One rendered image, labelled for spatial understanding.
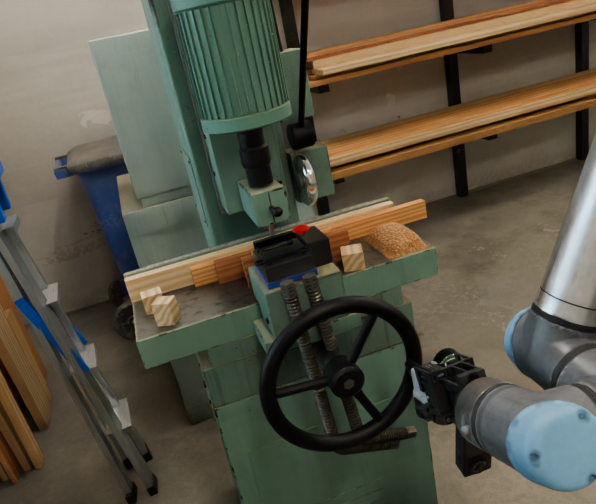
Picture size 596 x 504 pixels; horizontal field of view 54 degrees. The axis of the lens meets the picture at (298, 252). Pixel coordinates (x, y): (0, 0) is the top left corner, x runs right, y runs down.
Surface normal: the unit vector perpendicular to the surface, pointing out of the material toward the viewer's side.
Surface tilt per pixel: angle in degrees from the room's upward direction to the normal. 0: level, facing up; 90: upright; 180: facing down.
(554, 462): 69
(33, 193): 90
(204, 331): 90
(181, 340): 90
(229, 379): 90
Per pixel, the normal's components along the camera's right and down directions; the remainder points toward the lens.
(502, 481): -0.19, -0.90
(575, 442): 0.12, 0.00
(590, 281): -0.28, 0.22
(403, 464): 0.30, 0.32
